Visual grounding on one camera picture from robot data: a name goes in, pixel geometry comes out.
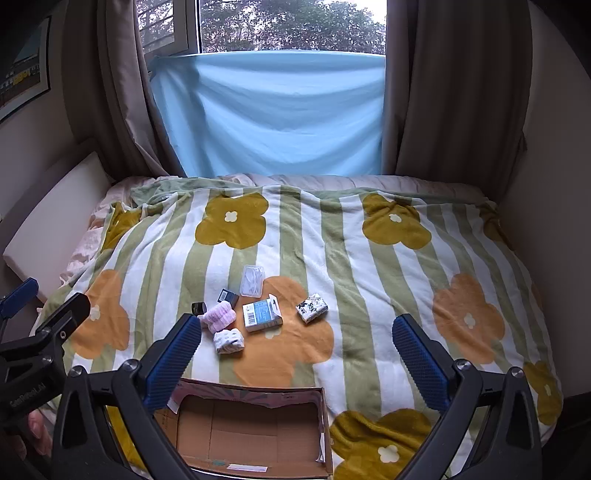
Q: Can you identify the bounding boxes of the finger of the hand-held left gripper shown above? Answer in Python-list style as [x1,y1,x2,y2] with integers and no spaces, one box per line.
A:
[0,278,40,320]
[30,292,92,357]

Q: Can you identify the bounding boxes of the wall poster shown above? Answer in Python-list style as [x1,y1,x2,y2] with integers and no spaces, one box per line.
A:
[0,16,52,123]

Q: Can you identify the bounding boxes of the striped flower print blanket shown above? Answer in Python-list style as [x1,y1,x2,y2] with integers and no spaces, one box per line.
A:
[30,187,564,479]

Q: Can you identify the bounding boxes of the black and white patterned packet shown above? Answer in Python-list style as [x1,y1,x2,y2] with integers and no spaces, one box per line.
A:
[295,293,330,326]

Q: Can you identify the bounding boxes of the pink rolled towel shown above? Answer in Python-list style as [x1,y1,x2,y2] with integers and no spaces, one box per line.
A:
[198,302,238,333]

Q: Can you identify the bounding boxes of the white window frame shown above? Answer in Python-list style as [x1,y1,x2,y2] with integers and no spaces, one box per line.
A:
[136,0,205,71]

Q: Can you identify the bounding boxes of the person's left hand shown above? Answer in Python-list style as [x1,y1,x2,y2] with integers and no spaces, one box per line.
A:
[0,409,53,462]

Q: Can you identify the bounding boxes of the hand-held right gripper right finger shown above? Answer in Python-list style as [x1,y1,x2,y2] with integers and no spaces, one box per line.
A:
[392,314,543,480]

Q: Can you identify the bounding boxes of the light blue cloth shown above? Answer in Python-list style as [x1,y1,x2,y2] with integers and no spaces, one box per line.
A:
[148,52,387,179]

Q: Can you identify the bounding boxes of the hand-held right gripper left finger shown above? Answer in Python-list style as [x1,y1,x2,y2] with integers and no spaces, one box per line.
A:
[52,313,202,480]

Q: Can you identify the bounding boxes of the cardboard box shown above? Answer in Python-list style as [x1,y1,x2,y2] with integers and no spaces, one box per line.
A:
[152,378,334,479]

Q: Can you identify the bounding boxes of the clear plastic case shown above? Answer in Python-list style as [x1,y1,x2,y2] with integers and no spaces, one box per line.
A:
[239,264,265,296]

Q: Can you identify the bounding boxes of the white patterned rolled socks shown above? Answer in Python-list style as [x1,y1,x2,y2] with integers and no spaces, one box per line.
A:
[213,328,245,356]

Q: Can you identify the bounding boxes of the blue and white carton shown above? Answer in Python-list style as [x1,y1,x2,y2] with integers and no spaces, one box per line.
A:
[242,295,284,333]

